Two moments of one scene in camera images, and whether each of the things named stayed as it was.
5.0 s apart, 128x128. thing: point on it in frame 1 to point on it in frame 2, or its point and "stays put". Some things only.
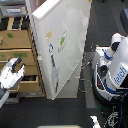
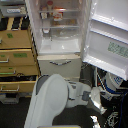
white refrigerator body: (60, 29) stays put
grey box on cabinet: (13, 10) stays put
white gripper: (9, 78) to (95, 95)
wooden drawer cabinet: (17, 41) stays put
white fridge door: (60, 30) to (106, 44)
